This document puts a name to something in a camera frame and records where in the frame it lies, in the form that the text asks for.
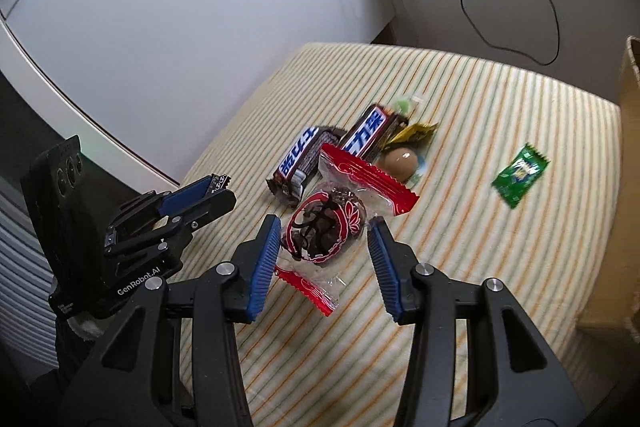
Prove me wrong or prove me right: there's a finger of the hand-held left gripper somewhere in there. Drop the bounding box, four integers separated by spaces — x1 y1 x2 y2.
110 176 215 233
107 190 237 258

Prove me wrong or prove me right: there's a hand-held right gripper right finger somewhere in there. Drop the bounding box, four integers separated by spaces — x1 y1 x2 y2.
367 217 587 427

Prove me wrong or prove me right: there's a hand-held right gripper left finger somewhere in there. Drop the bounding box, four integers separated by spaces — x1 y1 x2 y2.
57 214 282 427

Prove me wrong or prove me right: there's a red-edged clear snack wrapper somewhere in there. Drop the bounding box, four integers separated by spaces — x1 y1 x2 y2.
272 143 420 319

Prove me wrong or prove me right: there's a brown chocolate bar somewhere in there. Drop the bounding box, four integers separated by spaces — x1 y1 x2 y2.
265 124 346 205
337 104 408 158

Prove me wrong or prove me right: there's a yellow snack packet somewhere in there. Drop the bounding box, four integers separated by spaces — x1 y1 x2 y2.
387 122 441 145

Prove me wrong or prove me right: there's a small green candy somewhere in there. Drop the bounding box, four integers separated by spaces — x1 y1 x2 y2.
392 94 426 118

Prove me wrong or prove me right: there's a green candy packet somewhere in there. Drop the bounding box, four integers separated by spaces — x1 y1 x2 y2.
491 143 551 208

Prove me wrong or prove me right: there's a cardboard box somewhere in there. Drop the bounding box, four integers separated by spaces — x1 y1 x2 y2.
575 36 640 343

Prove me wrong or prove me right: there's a grey ribbed panel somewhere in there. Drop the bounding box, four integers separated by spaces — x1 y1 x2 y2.
0 179 61 358

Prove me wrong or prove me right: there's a striped cream blanket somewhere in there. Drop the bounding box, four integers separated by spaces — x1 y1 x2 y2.
177 42 623 427

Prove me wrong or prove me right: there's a braised egg packet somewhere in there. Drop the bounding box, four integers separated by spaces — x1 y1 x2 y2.
375 144 428 182

